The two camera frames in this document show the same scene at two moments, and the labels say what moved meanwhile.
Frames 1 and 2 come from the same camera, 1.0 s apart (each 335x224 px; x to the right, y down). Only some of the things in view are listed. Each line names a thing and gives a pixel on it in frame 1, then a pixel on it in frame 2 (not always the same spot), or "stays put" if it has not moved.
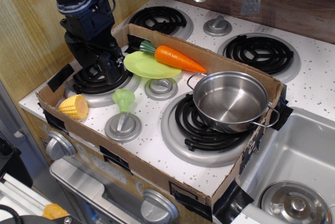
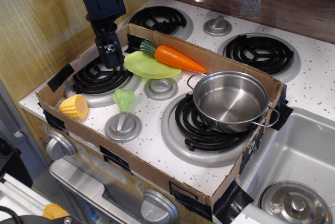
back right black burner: x=265 y=55 stays put
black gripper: x=89 y=38 to x=106 y=6
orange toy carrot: x=170 y=56 stays put
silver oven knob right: x=156 y=208 stays put
